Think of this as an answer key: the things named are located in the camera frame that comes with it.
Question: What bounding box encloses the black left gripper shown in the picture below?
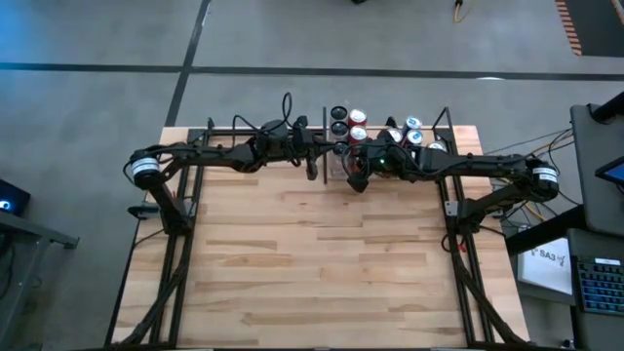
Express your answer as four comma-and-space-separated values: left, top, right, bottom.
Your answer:
291, 114, 337, 182

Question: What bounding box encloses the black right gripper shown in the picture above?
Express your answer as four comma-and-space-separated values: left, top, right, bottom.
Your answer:
346, 129, 423, 194

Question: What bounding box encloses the white paper sign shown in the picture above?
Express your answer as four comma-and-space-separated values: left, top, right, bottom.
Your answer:
516, 237, 574, 296

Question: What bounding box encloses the grey desk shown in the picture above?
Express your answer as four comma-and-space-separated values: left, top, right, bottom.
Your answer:
504, 101, 624, 351

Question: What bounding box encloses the tablet with blue screen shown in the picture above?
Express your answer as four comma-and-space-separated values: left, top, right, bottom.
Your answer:
594, 155, 624, 186

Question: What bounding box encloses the backlit black keyboard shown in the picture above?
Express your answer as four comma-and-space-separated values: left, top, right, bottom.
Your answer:
574, 255, 624, 316

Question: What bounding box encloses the black orange-striped floor mat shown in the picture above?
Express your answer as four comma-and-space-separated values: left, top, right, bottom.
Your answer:
554, 0, 624, 59

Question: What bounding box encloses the grey metal stand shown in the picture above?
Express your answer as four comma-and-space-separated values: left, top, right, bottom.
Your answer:
0, 209, 82, 351

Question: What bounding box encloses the black box with blue light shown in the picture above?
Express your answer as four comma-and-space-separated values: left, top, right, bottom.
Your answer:
0, 177, 31, 218

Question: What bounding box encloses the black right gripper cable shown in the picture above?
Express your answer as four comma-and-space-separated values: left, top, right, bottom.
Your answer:
339, 141, 372, 179

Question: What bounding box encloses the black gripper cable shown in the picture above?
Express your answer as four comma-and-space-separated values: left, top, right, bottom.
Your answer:
231, 91, 296, 170
339, 141, 372, 179

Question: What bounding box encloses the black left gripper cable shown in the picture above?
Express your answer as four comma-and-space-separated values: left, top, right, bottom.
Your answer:
231, 91, 296, 170

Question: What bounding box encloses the black aluminium table frame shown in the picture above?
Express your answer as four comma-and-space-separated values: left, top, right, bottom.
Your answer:
104, 124, 532, 351

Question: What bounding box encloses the black base cable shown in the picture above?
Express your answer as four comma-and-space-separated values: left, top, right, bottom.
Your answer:
438, 232, 459, 253

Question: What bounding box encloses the black floor cable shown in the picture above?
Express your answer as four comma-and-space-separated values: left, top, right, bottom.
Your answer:
482, 127, 586, 206

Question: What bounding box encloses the yellow extension cable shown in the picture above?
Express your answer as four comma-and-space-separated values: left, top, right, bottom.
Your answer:
451, 0, 472, 24

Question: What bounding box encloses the yellow floor cable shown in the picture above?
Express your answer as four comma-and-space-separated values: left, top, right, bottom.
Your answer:
516, 194, 547, 223

